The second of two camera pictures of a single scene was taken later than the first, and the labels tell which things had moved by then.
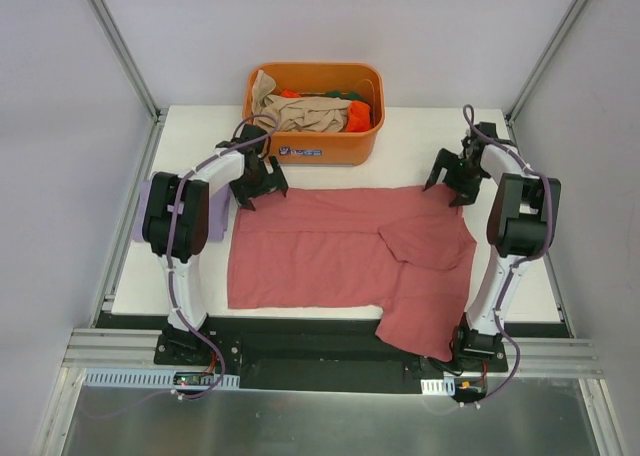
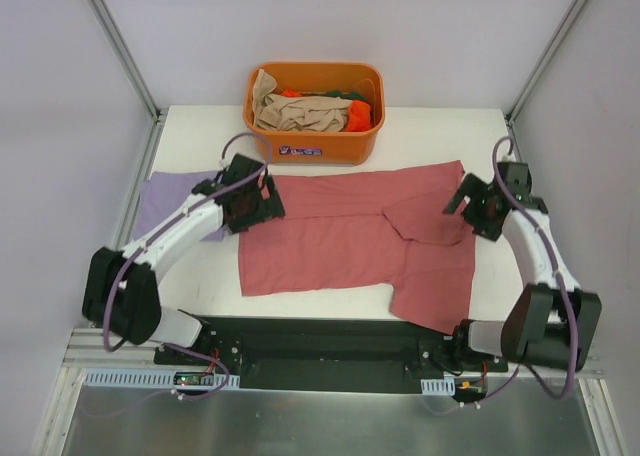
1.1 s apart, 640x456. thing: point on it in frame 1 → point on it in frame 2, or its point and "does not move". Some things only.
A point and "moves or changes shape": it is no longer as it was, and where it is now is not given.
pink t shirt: x=405 y=250 moves or changes shape
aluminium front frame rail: x=99 y=349 does not move
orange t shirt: x=359 y=113 does not move
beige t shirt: x=306 y=113 does not move
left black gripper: x=258 y=186 → x=265 y=202
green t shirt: x=350 y=94 does not move
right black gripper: x=455 y=177 → x=473 y=206
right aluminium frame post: x=549 y=51 does not move
